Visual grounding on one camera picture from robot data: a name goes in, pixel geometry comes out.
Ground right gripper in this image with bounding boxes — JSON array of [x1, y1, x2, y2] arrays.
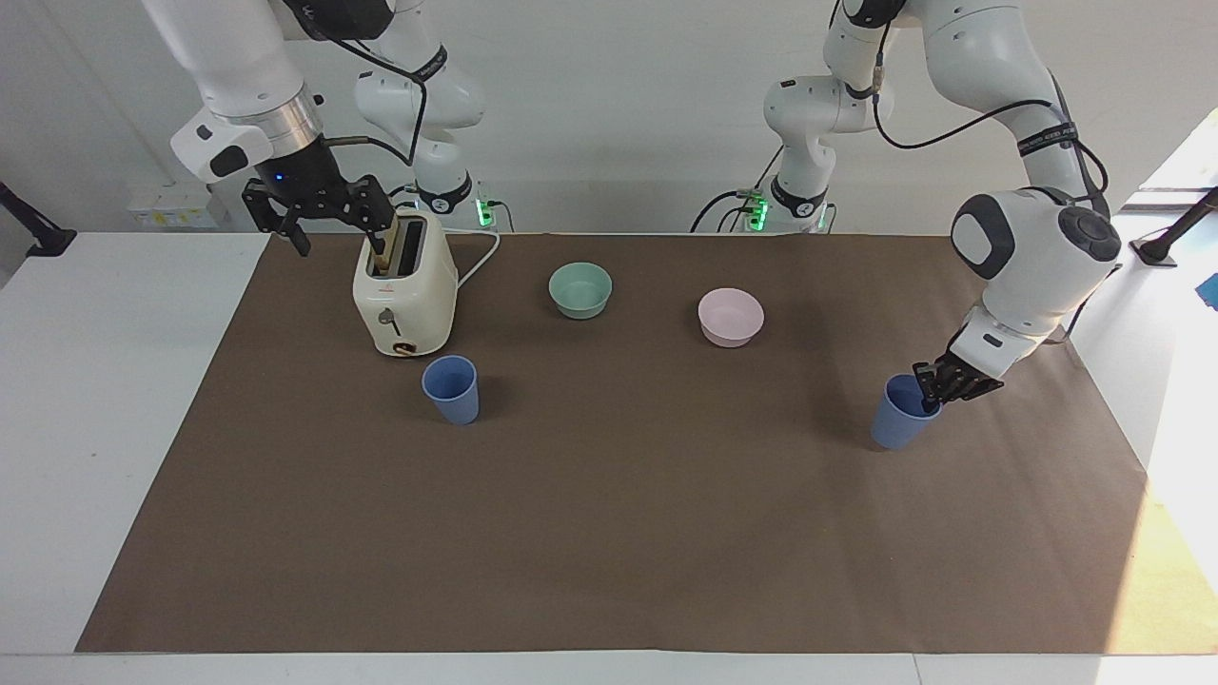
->
[[241, 139, 398, 259]]

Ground blue cup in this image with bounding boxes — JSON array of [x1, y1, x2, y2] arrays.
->
[[870, 372, 944, 452], [421, 354, 481, 426]]

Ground cream white toaster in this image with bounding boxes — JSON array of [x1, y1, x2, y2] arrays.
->
[[352, 208, 461, 360]]

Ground white socket box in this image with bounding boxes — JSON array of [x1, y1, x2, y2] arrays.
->
[[127, 183, 232, 230]]

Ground green bowl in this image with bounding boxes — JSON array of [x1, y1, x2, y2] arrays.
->
[[548, 262, 614, 321]]

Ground black stand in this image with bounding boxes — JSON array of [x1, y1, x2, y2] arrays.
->
[[0, 180, 78, 259], [1130, 186, 1218, 268]]

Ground pink bowl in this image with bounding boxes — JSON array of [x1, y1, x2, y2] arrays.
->
[[697, 287, 766, 349]]

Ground black cable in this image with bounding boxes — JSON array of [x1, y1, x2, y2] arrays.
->
[[691, 145, 787, 235], [871, 0, 1111, 220], [282, 0, 426, 168]]

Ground white toaster cable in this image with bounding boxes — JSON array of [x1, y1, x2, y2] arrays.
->
[[455, 226, 502, 289]]

